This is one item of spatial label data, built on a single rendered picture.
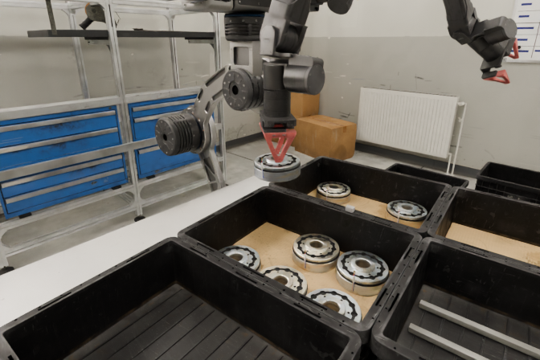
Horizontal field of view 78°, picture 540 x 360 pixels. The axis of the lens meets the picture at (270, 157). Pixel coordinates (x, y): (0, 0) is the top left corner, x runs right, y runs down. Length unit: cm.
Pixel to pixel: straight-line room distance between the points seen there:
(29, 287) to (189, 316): 53
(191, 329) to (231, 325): 7
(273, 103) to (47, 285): 75
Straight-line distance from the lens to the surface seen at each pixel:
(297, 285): 67
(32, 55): 318
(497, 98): 368
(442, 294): 77
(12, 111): 229
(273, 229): 88
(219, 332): 64
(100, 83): 333
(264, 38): 68
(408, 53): 387
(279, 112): 68
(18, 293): 109
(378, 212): 101
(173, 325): 66
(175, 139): 149
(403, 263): 65
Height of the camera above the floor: 129
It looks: 20 degrees down
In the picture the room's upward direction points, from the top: straight up
